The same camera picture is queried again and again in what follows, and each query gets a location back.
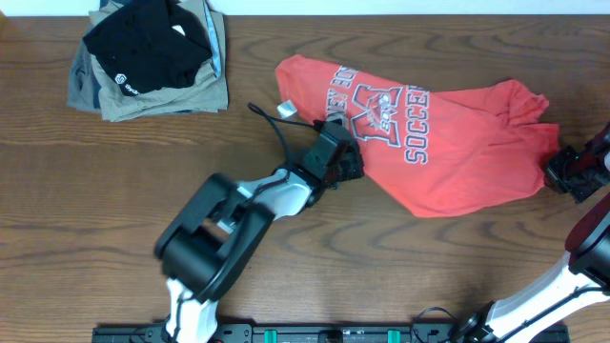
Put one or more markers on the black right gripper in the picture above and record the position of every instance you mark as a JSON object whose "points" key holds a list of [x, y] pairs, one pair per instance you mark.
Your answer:
{"points": [[561, 168]]}

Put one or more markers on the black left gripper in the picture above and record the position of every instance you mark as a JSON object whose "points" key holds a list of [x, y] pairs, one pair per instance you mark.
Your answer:
{"points": [[351, 165]]}

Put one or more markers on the red soccer t-shirt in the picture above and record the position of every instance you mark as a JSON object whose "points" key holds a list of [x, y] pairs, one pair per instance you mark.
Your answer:
{"points": [[437, 153]]}

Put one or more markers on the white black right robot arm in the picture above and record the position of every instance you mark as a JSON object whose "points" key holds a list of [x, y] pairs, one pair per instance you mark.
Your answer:
{"points": [[579, 279]]}

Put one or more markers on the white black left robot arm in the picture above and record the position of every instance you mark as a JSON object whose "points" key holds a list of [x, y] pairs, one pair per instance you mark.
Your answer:
{"points": [[207, 246]]}

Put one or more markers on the khaki folded garment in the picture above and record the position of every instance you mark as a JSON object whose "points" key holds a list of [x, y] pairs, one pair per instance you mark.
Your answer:
{"points": [[208, 93]]}

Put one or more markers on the light blue folded garment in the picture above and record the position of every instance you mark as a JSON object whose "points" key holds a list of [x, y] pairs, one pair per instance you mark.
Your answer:
{"points": [[213, 40]]}

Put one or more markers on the black folded garment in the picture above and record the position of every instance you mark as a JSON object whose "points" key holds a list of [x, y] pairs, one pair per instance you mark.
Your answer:
{"points": [[149, 45]]}

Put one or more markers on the grey folded garment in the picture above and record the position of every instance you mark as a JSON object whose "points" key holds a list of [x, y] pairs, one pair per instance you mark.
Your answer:
{"points": [[83, 88]]}

